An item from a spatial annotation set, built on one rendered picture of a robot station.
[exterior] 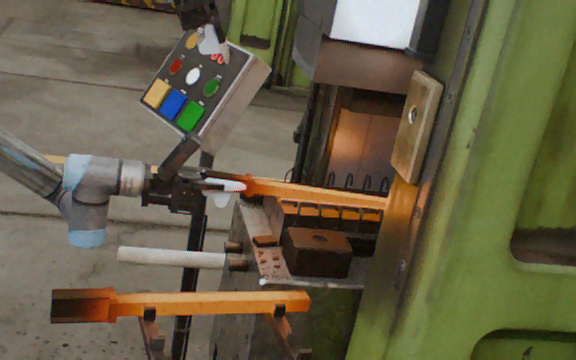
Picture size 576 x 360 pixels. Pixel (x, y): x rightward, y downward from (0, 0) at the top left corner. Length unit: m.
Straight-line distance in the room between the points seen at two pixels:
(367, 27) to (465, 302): 0.51
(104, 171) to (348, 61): 0.52
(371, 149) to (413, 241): 0.58
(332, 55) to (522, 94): 0.43
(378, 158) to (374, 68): 0.41
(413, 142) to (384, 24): 0.25
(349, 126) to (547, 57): 0.74
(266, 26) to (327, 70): 5.03
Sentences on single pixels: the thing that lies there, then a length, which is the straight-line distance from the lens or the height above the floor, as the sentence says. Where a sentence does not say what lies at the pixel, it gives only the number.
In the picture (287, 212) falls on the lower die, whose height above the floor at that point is 0.99.
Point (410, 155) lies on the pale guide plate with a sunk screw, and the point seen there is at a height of 1.23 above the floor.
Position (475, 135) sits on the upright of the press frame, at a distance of 1.04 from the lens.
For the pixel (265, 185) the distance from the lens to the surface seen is 1.47.
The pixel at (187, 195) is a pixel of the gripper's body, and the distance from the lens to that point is 1.44.
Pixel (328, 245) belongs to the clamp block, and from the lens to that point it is 1.37.
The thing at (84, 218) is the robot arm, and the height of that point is 0.92.
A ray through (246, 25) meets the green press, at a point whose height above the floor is 0.52.
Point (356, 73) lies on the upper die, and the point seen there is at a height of 1.30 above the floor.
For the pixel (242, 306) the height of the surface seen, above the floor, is 0.97.
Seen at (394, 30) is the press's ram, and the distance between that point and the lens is 1.31.
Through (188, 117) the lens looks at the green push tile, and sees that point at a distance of 1.88.
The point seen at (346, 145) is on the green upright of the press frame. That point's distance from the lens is 1.70.
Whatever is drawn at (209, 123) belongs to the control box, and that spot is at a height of 1.02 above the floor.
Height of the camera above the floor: 1.57
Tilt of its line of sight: 21 degrees down
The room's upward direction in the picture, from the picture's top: 11 degrees clockwise
